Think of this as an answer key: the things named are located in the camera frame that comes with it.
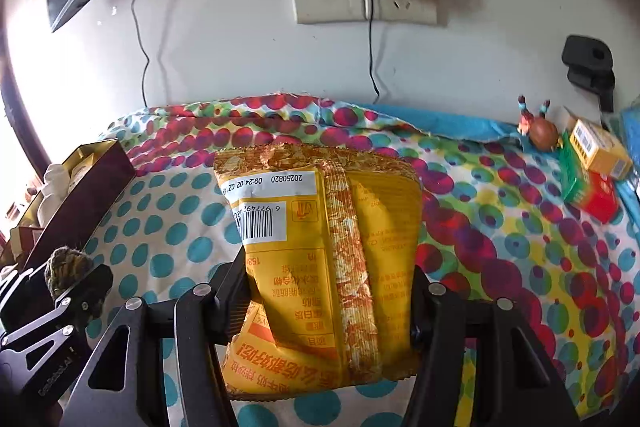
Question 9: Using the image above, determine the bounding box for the thin black television cable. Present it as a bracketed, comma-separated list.
[130, 0, 152, 108]

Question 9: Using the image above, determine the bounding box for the blue cloth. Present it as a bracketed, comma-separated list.
[360, 103, 526, 142]

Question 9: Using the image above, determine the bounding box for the yellow snack packet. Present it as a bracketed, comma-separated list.
[213, 142, 425, 403]

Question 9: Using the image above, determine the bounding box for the blue item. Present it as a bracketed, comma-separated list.
[620, 96, 640, 142]

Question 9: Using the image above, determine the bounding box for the polka dot cloth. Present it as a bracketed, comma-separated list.
[75, 92, 640, 427]

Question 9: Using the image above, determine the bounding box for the small brown toy figurine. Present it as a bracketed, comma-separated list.
[517, 95, 562, 152]

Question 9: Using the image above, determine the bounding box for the dark red tin box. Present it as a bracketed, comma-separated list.
[7, 138, 137, 280]

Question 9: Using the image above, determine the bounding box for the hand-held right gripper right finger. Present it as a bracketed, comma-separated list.
[404, 267, 583, 427]

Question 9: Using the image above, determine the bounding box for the yellow cardboard box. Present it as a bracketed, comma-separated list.
[570, 118, 633, 180]

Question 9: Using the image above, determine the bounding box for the small knitted ball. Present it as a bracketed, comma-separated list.
[44, 247, 96, 300]

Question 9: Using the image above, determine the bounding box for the green and red box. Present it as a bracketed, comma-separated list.
[556, 132, 621, 224]

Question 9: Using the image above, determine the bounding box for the small black camera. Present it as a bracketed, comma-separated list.
[561, 35, 616, 112]

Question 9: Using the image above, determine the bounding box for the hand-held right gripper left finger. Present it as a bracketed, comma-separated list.
[62, 247, 251, 427]

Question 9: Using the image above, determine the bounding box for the white bottle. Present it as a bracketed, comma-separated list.
[40, 162, 71, 228]

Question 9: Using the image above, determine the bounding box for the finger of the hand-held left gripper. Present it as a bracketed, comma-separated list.
[0, 268, 53, 333]
[0, 263, 116, 348]

